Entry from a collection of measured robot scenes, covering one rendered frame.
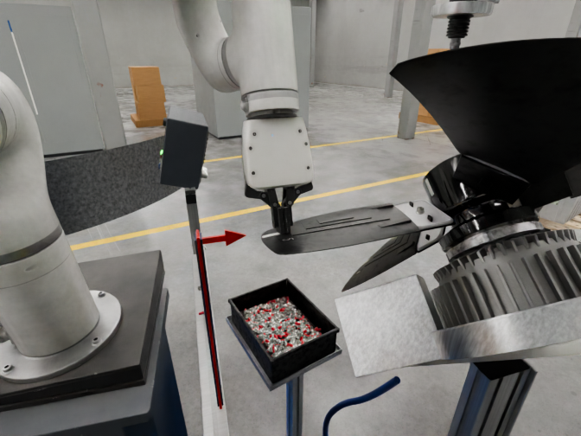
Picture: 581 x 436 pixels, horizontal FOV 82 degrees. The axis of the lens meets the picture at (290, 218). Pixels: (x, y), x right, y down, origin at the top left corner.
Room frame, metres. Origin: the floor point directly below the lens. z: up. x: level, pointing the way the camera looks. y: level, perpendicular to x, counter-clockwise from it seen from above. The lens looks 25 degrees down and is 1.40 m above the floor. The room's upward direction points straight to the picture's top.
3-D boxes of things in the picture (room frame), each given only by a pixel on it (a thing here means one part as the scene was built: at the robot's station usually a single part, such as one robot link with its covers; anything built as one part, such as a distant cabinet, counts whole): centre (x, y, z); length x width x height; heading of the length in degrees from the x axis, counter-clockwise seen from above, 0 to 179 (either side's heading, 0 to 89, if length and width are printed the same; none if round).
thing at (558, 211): (2.79, -2.39, 0.31); 0.60 x 0.42 x 0.33; 125
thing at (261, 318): (0.60, 0.02, 0.83); 0.19 x 0.14 x 0.04; 31
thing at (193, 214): (0.89, 0.28, 0.96); 0.03 x 0.03 x 0.20; 17
